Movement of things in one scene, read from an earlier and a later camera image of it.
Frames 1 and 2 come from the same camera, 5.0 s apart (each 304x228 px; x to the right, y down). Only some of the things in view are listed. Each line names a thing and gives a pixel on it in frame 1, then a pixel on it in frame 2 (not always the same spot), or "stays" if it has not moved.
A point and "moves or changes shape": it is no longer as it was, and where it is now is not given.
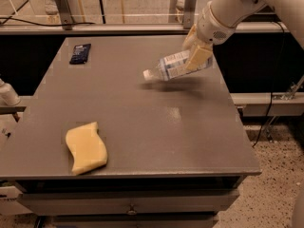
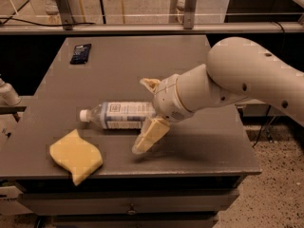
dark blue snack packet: x=80 y=53 stays
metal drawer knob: x=131 y=211 stays
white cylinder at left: x=8 y=95 stays
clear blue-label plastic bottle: x=173 y=66 to x=120 y=115
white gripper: x=211 y=28 to x=168 y=98
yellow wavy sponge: x=86 y=146 moves or changes shape
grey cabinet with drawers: x=177 y=147 stays
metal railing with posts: x=62 y=20 stays
